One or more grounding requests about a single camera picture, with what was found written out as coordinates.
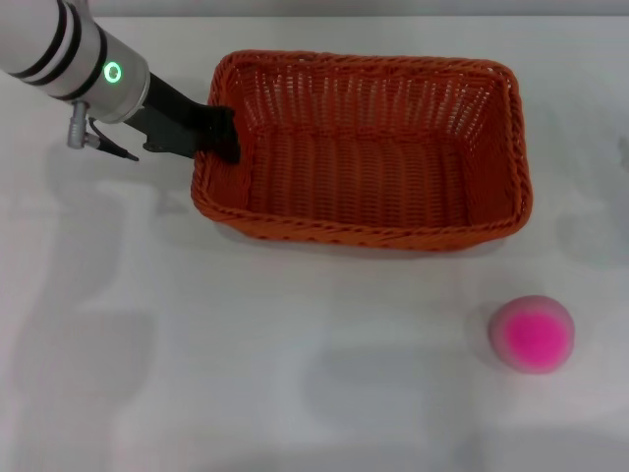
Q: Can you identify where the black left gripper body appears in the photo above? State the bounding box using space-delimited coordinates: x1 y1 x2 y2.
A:
125 72 210 161

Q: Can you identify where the orange woven plastic basket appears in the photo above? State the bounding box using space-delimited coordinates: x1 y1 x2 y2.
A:
190 48 535 253

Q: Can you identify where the left arm cable with connector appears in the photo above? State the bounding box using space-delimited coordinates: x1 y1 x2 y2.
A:
66 100 142 162

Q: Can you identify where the pink foam ball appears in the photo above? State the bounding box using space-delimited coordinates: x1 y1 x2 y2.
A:
487 294 575 375

